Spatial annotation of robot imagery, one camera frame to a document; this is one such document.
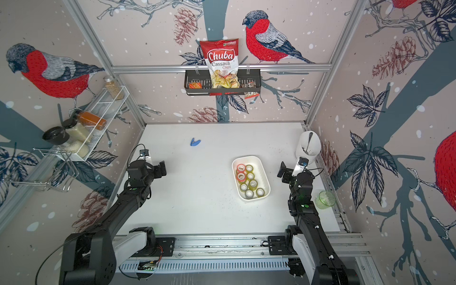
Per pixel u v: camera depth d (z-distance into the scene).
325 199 0.86
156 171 0.78
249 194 0.88
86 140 0.66
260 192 0.88
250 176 0.95
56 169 0.66
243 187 0.91
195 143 1.09
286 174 0.74
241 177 0.92
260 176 0.94
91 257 0.40
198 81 0.95
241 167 0.97
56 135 0.58
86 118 0.72
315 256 0.45
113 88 0.86
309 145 0.97
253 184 0.90
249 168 0.98
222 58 0.81
